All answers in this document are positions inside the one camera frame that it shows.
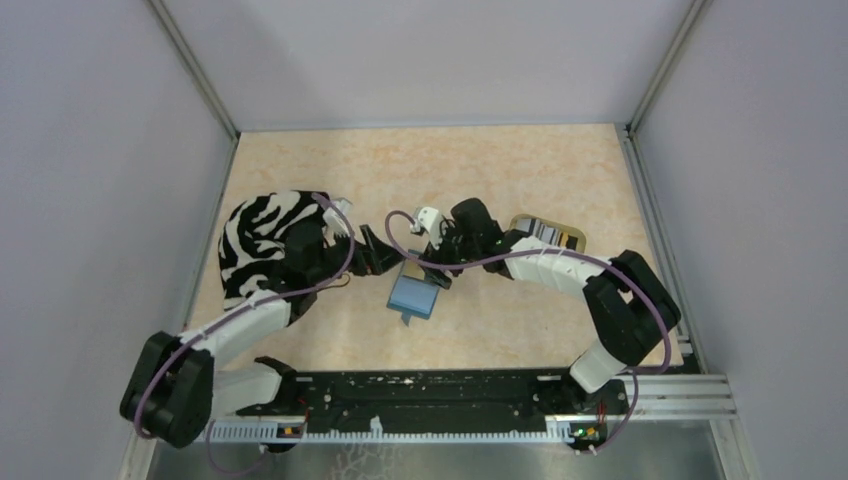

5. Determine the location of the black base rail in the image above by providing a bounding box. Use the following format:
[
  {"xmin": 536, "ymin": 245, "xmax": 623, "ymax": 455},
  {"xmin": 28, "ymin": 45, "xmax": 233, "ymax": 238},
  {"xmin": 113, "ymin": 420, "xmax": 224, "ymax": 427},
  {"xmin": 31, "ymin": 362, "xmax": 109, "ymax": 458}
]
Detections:
[{"xmin": 236, "ymin": 357, "xmax": 630, "ymax": 451}]

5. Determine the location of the cream oval card tray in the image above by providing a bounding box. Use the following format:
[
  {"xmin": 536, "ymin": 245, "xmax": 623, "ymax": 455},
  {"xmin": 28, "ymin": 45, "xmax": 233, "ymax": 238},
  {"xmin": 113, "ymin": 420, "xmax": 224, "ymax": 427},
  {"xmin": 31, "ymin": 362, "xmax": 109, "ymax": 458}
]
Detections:
[{"xmin": 508, "ymin": 213, "xmax": 590, "ymax": 254}]

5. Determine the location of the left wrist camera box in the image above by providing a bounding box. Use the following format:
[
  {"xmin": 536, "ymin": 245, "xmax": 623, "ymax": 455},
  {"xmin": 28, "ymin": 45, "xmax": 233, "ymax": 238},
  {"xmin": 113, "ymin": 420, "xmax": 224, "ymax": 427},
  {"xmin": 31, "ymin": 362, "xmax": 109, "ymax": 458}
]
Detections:
[{"xmin": 323, "ymin": 197, "xmax": 352, "ymax": 237}]

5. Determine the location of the blue card holder wallet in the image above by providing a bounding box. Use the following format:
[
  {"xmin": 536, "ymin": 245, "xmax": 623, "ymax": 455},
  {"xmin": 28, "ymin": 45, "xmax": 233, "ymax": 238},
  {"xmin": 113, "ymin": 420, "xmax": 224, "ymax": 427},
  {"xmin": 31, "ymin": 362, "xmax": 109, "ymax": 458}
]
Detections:
[{"xmin": 386, "ymin": 259, "xmax": 440, "ymax": 327}]

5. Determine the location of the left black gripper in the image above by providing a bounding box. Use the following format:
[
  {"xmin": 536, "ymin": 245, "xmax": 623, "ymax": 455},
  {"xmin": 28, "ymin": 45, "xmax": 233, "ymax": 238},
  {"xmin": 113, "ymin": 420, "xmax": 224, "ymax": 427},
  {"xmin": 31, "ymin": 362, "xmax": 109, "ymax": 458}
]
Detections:
[{"xmin": 309, "ymin": 223, "xmax": 407, "ymax": 284}]

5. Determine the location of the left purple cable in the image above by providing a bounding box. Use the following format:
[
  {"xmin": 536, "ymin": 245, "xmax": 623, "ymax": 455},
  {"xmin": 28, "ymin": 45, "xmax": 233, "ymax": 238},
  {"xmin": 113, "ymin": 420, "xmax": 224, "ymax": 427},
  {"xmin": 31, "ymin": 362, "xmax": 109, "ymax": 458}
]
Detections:
[{"xmin": 132, "ymin": 192, "xmax": 357, "ymax": 477}]

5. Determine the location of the zebra striped cloth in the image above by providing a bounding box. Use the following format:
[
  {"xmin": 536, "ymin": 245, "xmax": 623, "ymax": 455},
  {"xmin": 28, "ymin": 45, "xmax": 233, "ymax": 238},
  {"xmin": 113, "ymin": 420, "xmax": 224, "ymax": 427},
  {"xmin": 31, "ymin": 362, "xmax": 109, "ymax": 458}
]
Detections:
[{"xmin": 217, "ymin": 190, "xmax": 324, "ymax": 311}]

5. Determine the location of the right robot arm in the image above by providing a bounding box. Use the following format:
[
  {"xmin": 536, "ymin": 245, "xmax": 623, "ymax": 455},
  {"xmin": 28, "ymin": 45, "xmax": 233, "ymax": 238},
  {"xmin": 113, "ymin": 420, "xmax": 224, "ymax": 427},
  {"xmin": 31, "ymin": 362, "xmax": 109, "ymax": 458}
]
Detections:
[{"xmin": 410, "ymin": 198, "xmax": 681, "ymax": 412}]

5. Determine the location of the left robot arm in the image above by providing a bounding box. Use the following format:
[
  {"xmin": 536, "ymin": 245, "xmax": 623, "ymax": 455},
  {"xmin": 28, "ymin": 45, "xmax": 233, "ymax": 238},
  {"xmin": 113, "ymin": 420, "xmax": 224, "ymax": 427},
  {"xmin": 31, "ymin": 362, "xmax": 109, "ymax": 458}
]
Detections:
[{"xmin": 119, "ymin": 221, "xmax": 403, "ymax": 448}]

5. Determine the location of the credit cards stack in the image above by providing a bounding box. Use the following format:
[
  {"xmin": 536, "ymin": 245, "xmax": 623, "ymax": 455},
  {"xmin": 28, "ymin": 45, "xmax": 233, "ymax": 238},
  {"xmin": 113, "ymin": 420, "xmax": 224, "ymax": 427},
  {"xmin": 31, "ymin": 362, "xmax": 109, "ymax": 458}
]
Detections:
[{"xmin": 516, "ymin": 218, "xmax": 581, "ymax": 252}]

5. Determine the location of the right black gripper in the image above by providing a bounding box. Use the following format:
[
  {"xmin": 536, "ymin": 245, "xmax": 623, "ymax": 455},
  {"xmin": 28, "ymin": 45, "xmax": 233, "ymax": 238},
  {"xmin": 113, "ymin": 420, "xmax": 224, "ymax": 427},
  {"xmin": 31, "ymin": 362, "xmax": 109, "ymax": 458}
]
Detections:
[{"xmin": 418, "ymin": 218, "xmax": 481, "ymax": 288}]

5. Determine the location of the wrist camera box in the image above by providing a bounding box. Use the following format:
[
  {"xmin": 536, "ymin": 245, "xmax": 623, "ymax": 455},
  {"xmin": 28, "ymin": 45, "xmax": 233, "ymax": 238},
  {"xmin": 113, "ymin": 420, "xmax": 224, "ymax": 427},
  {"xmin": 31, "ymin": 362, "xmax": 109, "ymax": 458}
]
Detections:
[
  {"xmin": 323, "ymin": 197, "xmax": 352, "ymax": 237},
  {"xmin": 410, "ymin": 206, "xmax": 445, "ymax": 250}
]

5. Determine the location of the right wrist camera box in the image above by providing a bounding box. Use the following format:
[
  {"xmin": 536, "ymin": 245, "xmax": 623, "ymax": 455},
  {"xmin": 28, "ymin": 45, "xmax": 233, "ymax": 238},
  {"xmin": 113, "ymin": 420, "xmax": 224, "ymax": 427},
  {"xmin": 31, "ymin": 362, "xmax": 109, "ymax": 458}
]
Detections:
[{"xmin": 410, "ymin": 206, "xmax": 445, "ymax": 250}]

